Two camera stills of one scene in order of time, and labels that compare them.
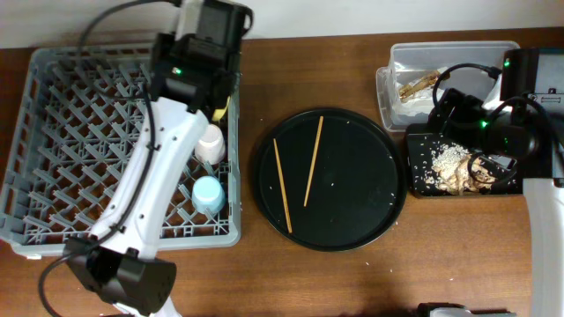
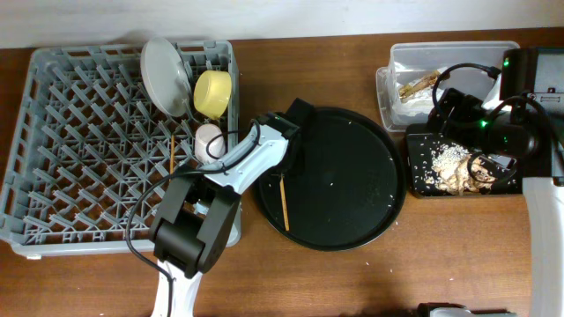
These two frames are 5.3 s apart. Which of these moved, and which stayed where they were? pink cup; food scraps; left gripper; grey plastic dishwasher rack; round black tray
Moved: left gripper
Stayed: round black tray; pink cup; food scraps; grey plastic dishwasher rack
